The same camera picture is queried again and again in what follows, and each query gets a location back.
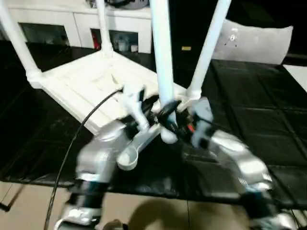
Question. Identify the black metal frame bar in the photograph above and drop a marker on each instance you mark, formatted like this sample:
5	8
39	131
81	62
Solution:
10	201

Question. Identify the white flat panel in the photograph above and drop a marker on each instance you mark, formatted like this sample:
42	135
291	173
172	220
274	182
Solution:
297	76

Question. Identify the small tan tag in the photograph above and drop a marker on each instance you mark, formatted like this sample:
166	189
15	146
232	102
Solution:
186	48

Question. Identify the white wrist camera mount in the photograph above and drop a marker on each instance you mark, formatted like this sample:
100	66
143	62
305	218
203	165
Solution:
134	105
204	112

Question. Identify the grey cushion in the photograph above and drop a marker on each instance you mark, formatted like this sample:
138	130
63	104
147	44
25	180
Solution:
259	43

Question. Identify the grey bag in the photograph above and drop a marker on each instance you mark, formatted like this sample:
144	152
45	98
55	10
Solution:
129	2

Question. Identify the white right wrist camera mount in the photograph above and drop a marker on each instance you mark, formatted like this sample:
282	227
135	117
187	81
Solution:
204	112

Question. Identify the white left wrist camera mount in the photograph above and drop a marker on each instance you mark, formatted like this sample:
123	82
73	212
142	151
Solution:
134	105

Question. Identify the white plastic table top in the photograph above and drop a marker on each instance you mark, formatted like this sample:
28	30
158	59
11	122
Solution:
84	79

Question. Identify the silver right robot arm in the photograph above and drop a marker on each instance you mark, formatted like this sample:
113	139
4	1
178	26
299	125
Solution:
247	163

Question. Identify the white cabinet with glass doors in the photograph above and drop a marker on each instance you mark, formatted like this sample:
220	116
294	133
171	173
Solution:
60	16

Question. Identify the black mat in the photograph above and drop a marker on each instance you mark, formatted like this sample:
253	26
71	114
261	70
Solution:
263	107

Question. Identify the white plastic table leg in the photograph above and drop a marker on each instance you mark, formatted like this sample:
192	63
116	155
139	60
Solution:
208	48
104	24
163	60
16	36

